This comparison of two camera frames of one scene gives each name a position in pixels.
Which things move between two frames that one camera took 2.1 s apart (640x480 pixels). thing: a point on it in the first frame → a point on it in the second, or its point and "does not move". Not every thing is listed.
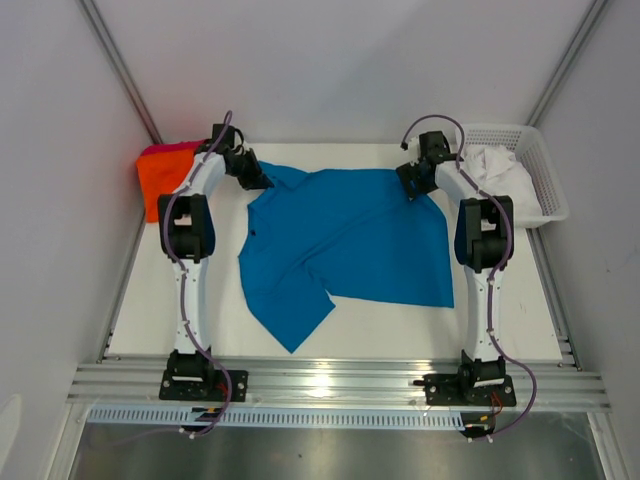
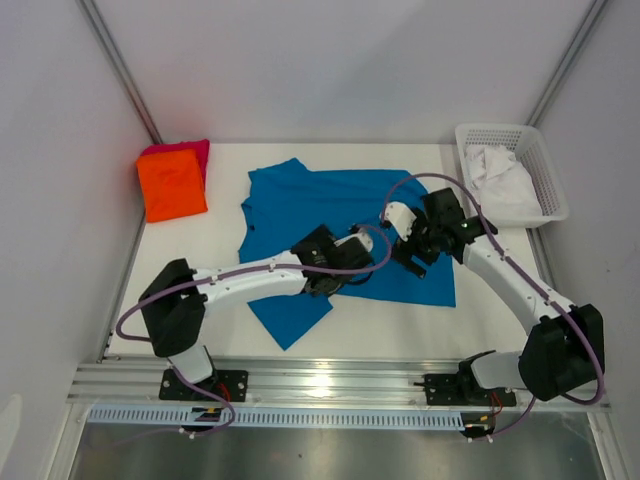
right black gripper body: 425,181 → 423,238
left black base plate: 208,387 does not move
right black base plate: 446,390 does not move
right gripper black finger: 415,191 → 416,267
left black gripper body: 243,165 → 322,238
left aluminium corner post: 125,70 does not move
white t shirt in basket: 496,171 does not move
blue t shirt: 351,233 does not move
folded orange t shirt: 161,173 does not move
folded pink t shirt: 172,147 does not move
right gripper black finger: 410,178 → 403,253
